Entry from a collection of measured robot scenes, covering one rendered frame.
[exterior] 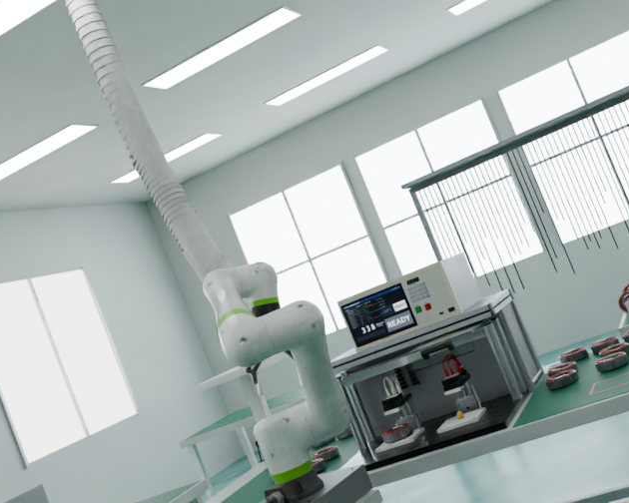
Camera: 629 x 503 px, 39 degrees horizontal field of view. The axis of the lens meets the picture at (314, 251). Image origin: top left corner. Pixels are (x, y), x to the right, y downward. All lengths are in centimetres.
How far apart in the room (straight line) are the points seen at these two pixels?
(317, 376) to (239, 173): 809
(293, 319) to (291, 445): 46
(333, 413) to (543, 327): 709
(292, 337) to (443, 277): 101
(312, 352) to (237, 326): 22
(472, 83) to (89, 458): 536
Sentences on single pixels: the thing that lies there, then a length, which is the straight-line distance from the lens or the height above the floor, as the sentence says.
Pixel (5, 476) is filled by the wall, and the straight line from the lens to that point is 810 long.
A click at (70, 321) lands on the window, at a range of 924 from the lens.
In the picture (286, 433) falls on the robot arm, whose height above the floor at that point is 102.
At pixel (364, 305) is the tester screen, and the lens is 337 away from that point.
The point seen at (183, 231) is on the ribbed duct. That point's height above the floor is 192.
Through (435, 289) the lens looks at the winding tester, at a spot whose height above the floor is 123.
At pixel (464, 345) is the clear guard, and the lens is 302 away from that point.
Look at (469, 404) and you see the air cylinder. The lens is 333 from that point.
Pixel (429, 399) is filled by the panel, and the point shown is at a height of 84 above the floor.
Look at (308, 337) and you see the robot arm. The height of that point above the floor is 126.
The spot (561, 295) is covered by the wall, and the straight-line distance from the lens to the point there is 958.
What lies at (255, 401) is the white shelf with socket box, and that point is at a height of 103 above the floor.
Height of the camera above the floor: 133
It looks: 3 degrees up
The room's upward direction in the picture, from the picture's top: 22 degrees counter-clockwise
